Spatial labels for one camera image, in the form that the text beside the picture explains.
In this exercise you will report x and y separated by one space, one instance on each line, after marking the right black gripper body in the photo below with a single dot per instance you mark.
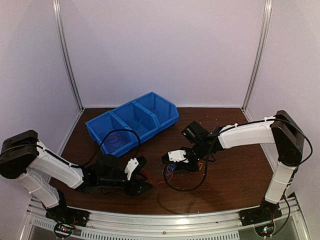
194 168

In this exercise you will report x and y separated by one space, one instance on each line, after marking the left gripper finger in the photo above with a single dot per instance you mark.
141 162
141 187

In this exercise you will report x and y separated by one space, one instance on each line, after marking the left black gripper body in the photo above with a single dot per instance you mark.
129 190

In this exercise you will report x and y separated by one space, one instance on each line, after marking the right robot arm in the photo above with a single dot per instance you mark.
279 130

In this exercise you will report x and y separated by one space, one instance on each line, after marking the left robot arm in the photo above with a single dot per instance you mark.
23 156

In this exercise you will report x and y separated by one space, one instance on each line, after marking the blue three-compartment bin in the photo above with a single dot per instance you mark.
145 116

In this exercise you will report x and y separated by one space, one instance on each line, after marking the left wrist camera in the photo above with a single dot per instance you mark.
130 167

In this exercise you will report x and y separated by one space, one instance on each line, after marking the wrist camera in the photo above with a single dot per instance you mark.
130 167
177 156

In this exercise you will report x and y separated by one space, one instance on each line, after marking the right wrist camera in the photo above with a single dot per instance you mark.
177 156

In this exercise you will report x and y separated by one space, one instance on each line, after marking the front aluminium rail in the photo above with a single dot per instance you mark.
220 225

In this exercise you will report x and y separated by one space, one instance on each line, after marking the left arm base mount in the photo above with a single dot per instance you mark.
66 218

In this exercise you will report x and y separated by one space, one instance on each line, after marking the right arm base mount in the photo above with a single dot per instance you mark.
262 217

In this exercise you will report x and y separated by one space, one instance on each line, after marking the right aluminium frame post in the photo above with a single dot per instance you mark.
264 30

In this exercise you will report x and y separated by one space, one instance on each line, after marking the aluminium frame post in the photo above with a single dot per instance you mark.
264 30
65 54

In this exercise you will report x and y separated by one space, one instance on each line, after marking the left aluminium frame post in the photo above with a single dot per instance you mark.
65 54

